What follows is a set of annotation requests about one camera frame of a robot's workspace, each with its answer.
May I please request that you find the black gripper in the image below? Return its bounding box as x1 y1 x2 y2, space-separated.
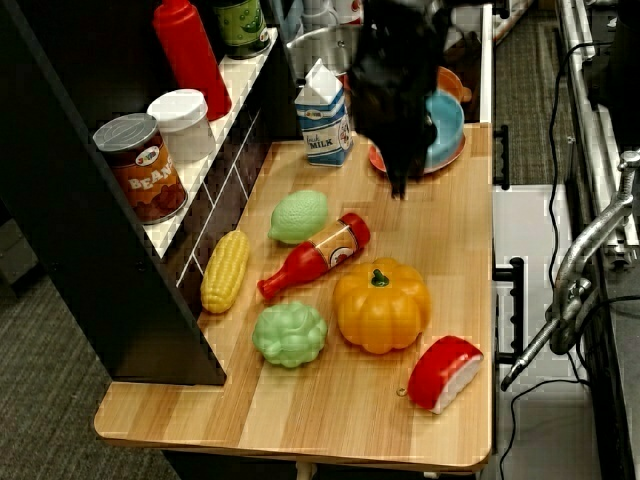
347 19 442 201

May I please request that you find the light blue bowl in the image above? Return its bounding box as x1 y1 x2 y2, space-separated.
423 89 466 170

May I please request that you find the orange red plate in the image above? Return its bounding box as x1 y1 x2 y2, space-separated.
368 125 467 177

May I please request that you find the toy milk carton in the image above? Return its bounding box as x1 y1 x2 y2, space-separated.
293 58 355 168

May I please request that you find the brown cloth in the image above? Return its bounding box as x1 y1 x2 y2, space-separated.
442 30 482 124

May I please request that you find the green toy lemon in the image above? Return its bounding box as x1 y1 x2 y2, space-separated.
267 189 330 246

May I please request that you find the toy ketchup bottle with label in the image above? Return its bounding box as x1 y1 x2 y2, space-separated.
256 212 372 300

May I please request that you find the silver metal pot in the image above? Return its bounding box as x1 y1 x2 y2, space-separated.
284 24 369 94

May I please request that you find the white mug with red print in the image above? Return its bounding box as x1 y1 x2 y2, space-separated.
331 0 365 26

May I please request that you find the orange toy pumpkin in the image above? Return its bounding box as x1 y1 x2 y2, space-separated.
332 257 433 355

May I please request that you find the grey metal clamp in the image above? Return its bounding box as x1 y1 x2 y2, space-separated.
500 148 640 392

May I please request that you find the green peas can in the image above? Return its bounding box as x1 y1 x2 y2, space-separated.
213 0 272 60

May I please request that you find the green toy lettuce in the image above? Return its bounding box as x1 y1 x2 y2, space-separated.
251 300 329 368

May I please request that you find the red white toy cheese wedge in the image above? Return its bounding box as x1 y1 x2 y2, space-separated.
407 335 485 416

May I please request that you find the yellow toy corn cob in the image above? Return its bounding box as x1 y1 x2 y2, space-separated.
200 229 251 315

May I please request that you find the white plastic jar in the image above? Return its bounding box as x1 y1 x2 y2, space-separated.
146 88 217 163

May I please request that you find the plain red squeeze bottle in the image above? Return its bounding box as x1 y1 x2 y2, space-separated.
152 0 233 122

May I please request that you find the toy beans can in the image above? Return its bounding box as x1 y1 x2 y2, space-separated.
92 112 189 225

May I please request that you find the black shelf unit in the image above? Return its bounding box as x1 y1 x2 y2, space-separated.
0 0 301 387

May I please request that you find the orange pot with handles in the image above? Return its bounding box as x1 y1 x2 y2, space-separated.
436 66 473 104

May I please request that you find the black cable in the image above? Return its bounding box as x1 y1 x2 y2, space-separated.
498 42 640 480

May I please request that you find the aluminium frame rail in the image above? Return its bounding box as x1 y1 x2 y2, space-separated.
554 0 632 261

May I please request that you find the long black drawer handle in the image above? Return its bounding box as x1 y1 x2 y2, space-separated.
493 256 526 365

